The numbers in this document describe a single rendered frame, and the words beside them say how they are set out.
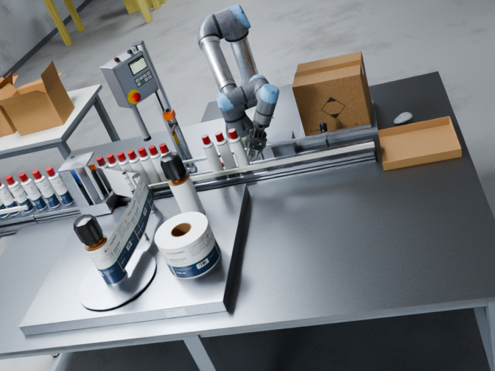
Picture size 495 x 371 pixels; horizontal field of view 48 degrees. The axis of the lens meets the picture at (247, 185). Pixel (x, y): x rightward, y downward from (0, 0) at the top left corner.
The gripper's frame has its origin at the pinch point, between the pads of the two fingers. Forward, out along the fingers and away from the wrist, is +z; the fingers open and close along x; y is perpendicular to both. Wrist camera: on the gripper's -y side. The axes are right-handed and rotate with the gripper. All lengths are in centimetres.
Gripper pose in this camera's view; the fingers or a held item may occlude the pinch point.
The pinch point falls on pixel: (251, 157)
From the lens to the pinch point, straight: 244.9
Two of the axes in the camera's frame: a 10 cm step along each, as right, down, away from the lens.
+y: -1.2, 5.8, -8.0
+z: -2.2, 7.7, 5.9
